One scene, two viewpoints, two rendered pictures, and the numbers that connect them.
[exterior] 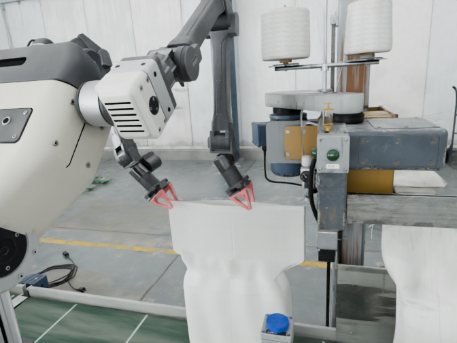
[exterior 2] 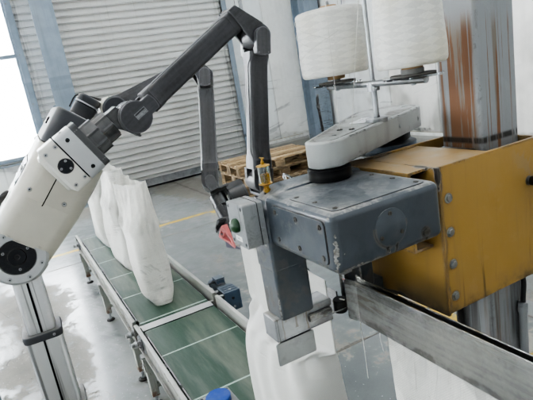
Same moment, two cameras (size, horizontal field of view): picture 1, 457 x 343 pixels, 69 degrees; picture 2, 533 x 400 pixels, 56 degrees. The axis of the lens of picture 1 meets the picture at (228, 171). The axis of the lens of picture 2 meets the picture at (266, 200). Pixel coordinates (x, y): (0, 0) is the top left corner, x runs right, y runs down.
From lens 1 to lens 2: 1.03 m
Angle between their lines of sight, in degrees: 46
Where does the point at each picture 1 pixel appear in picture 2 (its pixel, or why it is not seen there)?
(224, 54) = (250, 79)
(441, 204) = (437, 330)
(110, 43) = not seen: outside the picture
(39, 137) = (21, 185)
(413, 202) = (408, 314)
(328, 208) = (267, 288)
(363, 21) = (375, 25)
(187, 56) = (124, 113)
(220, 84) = (248, 114)
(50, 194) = (39, 223)
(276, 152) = not seen: hidden behind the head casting
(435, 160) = (326, 258)
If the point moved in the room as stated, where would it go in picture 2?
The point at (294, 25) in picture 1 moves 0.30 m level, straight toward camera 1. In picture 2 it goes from (315, 36) to (197, 52)
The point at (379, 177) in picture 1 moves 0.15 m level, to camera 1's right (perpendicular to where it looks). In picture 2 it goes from (429, 264) to (504, 277)
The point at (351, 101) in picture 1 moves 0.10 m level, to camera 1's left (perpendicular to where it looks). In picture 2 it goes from (311, 152) to (275, 152)
